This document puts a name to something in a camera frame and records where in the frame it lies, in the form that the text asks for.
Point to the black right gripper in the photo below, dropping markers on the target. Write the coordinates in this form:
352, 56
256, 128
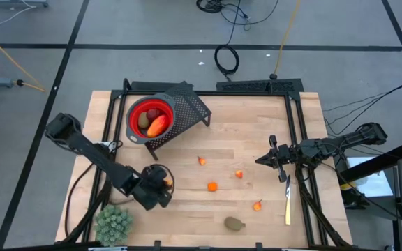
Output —
290, 155

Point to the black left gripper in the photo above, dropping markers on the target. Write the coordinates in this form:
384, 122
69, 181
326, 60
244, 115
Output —
150, 190

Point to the small orange-yellow toy pear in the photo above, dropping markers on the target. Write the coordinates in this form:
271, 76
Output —
257, 206
239, 174
202, 161
168, 182

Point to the red-yellow toy mango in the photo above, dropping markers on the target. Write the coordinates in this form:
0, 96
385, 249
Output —
158, 126

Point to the brown-green toy kiwi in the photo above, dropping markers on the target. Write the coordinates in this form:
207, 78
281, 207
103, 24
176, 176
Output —
143, 120
233, 224

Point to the dark red toy plum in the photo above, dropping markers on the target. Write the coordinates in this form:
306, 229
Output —
153, 113

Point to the red collapsible colander grey rim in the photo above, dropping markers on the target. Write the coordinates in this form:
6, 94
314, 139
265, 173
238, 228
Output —
133, 115

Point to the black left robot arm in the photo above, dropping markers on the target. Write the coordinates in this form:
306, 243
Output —
93, 153

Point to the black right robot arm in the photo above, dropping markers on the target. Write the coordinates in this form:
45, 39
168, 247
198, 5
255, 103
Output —
344, 144

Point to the green potted plant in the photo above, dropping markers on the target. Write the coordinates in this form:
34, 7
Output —
113, 224

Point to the black edge clamp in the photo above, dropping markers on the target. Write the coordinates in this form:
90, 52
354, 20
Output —
259, 246
157, 244

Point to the orange toy tangerine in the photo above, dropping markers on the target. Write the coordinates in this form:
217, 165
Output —
212, 187

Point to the black perforated metal rack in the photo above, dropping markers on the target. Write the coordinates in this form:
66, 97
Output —
190, 104

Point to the white board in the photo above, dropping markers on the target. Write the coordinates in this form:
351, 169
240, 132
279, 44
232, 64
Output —
375, 184

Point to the black aluminium table frame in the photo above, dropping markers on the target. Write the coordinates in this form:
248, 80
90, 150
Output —
243, 93

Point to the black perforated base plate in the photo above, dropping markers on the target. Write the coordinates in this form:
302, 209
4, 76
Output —
260, 85

